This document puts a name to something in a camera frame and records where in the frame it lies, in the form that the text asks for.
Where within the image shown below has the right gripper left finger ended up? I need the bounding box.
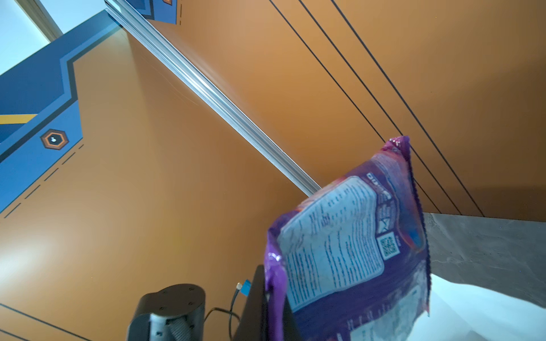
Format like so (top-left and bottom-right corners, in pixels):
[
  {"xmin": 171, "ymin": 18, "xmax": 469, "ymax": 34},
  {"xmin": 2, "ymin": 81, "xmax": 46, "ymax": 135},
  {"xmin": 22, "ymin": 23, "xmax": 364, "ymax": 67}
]
[{"xmin": 233, "ymin": 265, "xmax": 269, "ymax": 341}]

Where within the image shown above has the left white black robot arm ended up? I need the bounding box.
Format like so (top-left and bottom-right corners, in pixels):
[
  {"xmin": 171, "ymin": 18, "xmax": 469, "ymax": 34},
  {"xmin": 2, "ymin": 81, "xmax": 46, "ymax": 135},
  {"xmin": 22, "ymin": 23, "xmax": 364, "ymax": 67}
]
[{"xmin": 126, "ymin": 284, "xmax": 206, "ymax": 341}]

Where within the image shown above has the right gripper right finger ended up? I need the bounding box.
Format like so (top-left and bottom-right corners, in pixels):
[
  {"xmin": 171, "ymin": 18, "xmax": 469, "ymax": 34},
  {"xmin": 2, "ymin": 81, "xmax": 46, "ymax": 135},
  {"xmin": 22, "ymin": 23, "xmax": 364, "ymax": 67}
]
[{"xmin": 282, "ymin": 297, "xmax": 302, "ymax": 341}]

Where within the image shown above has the purple Fox's candy bag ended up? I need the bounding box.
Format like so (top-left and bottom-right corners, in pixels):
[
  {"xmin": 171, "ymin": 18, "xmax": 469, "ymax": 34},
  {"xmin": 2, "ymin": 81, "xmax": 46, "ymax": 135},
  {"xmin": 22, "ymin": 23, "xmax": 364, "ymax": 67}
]
[{"xmin": 264, "ymin": 136, "xmax": 432, "ymax": 340}]

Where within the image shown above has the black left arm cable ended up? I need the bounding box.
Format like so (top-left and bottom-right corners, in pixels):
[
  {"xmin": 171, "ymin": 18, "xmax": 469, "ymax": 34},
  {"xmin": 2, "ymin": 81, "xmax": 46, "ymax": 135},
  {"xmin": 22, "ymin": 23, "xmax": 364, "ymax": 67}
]
[{"xmin": 203, "ymin": 282, "xmax": 244, "ymax": 341}]

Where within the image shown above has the left aluminium corner post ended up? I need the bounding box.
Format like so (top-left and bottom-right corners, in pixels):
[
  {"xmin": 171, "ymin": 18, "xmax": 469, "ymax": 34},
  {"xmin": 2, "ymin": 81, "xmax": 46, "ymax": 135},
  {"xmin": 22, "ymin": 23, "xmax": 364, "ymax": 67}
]
[{"xmin": 105, "ymin": 1, "xmax": 321, "ymax": 196}]

